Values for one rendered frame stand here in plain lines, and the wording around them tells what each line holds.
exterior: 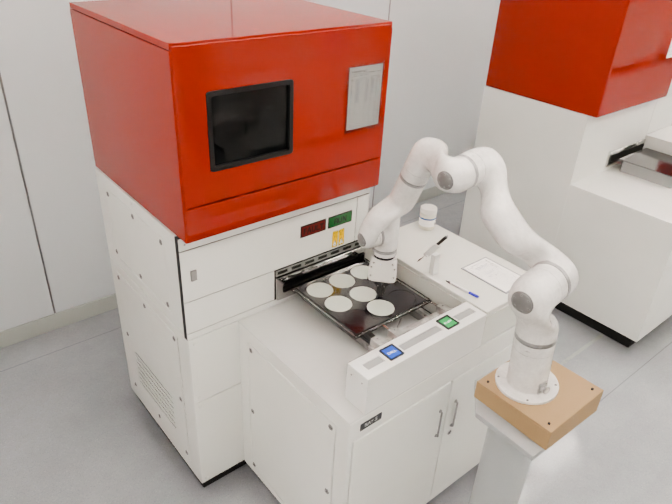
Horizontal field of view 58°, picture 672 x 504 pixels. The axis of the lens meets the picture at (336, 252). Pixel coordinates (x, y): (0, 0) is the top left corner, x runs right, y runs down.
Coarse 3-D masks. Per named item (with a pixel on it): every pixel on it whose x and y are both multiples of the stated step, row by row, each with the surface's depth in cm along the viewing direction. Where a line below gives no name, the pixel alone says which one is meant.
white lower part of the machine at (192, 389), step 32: (128, 288) 244; (128, 320) 258; (160, 320) 224; (128, 352) 274; (160, 352) 235; (192, 352) 211; (224, 352) 221; (160, 384) 249; (192, 384) 217; (224, 384) 228; (160, 416) 263; (192, 416) 228; (224, 416) 236; (192, 448) 240; (224, 448) 244
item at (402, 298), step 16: (336, 272) 235; (304, 288) 224; (336, 288) 225; (352, 288) 226; (400, 288) 227; (320, 304) 216; (352, 304) 217; (400, 304) 218; (416, 304) 219; (352, 320) 208; (368, 320) 209; (384, 320) 209
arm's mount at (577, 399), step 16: (496, 368) 192; (560, 368) 191; (480, 384) 186; (560, 384) 185; (576, 384) 185; (592, 384) 185; (480, 400) 188; (496, 400) 182; (512, 400) 180; (560, 400) 179; (576, 400) 179; (592, 400) 180; (512, 416) 179; (528, 416) 174; (544, 416) 174; (560, 416) 174; (576, 416) 177; (528, 432) 176; (544, 432) 171; (560, 432) 174; (544, 448) 172
